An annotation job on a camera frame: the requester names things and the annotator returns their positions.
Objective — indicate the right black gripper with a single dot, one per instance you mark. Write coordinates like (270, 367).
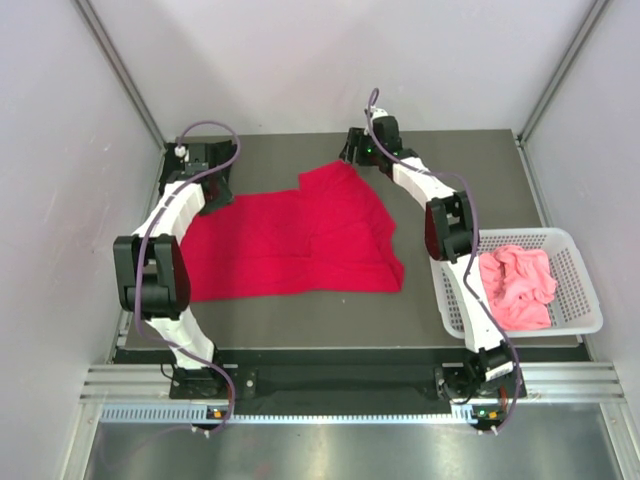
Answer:
(355, 138)

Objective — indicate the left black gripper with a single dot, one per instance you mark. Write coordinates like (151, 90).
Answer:
(206, 212)

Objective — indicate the red polo t shirt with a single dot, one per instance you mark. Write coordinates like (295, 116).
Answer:
(332, 233)

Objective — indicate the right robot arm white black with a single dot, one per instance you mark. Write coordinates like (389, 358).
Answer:
(451, 238)

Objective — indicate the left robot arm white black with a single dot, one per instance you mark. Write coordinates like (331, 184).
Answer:
(151, 270)

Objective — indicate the folded black t shirt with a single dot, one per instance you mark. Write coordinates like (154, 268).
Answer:
(170, 168)

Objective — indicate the pink crumpled t shirt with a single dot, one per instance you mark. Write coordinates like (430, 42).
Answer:
(519, 287)

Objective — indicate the white perforated plastic basket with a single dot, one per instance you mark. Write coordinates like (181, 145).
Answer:
(575, 309)

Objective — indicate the left aluminium corner post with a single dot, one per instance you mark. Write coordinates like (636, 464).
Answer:
(93, 22)

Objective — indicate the aluminium corner post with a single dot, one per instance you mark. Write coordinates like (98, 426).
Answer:
(594, 14)
(93, 22)

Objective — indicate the right aluminium corner post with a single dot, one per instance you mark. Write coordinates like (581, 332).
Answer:
(594, 14)

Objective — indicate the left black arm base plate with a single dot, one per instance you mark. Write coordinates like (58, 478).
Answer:
(235, 382)

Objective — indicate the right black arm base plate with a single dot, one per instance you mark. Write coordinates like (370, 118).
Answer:
(454, 382)

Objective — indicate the slotted grey cable duct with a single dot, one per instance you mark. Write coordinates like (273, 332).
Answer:
(203, 414)

